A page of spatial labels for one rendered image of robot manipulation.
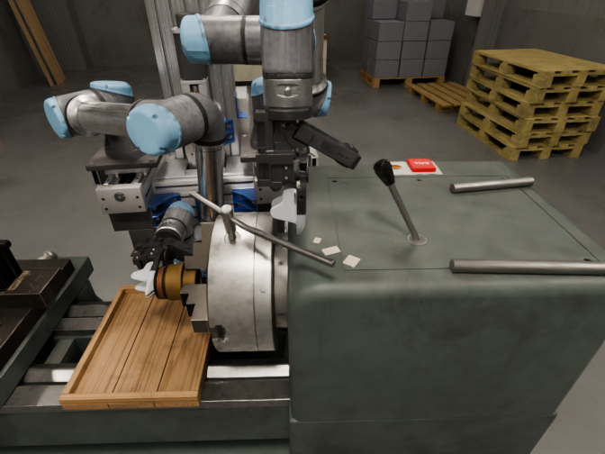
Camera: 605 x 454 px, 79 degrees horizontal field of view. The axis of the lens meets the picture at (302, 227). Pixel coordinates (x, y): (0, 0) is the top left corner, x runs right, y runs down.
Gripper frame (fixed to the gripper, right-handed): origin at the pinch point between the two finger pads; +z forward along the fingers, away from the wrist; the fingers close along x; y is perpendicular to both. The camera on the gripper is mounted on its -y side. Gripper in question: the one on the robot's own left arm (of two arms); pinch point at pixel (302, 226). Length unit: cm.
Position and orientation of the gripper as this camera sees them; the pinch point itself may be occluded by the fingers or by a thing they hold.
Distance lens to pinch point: 64.9
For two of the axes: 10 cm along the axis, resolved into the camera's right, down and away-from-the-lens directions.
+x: 0.3, 4.1, -9.1
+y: -10.0, 0.1, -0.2
